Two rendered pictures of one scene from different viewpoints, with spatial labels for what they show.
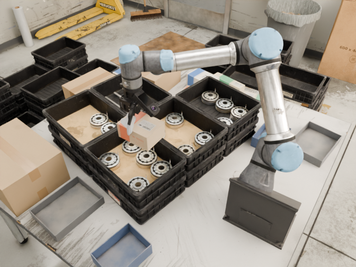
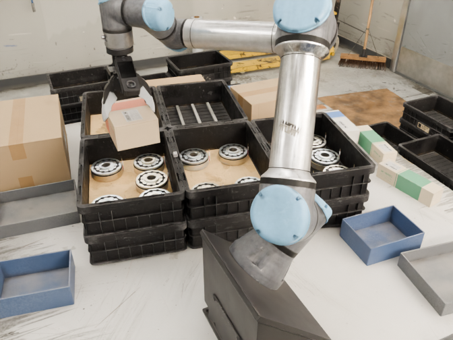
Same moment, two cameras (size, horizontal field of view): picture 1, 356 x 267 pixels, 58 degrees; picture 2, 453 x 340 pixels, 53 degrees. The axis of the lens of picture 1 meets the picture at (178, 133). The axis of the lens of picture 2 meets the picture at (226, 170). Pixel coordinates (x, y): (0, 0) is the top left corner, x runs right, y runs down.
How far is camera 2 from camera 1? 0.77 m
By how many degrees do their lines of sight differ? 26
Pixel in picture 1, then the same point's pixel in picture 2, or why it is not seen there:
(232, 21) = not seen: outside the picture
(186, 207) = (168, 273)
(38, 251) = not seen: hidden behind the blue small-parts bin
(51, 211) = (20, 206)
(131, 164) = (130, 183)
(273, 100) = (284, 107)
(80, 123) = not seen: hidden behind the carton
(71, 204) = (45, 208)
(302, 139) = (443, 260)
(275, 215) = (241, 320)
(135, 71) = (113, 20)
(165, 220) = (127, 275)
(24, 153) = (26, 126)
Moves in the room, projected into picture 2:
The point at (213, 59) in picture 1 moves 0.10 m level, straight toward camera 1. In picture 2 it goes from (244, 36) to (218, 46)
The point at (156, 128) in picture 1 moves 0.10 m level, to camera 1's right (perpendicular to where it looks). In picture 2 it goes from (139, 121) to (168, 131)
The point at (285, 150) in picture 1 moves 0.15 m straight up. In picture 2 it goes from (272, 197) to (277, 129)
